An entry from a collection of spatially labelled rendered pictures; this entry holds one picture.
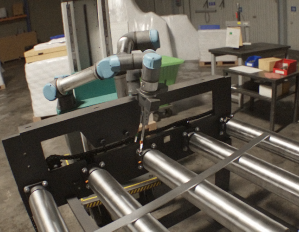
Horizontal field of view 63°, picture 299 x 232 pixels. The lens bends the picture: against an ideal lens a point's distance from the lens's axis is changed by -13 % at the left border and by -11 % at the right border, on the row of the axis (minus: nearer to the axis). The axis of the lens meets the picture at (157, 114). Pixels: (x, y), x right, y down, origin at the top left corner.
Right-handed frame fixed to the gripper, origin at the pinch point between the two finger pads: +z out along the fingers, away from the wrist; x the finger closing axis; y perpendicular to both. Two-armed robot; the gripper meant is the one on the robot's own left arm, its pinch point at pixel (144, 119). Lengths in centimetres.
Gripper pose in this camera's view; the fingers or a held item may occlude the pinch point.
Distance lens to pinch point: 127.7
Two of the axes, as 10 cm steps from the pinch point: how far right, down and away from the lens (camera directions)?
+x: 5.3, 4.9, -6.9
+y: -8.4, 1.7, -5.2
